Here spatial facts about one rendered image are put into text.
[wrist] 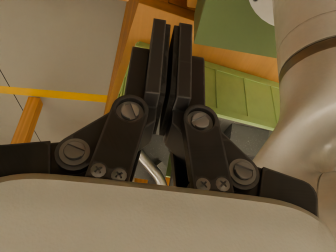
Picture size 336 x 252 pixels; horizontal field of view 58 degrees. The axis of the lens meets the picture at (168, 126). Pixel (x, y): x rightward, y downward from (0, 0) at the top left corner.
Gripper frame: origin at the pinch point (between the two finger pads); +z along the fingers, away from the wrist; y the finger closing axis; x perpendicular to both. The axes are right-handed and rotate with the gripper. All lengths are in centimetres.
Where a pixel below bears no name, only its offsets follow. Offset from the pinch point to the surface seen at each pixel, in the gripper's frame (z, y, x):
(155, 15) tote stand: 51, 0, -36
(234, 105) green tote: 38, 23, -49
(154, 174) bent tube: 27, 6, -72
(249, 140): 41, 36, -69
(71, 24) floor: 130, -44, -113
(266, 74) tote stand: 51, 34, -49
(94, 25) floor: 130, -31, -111
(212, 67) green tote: 49, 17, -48
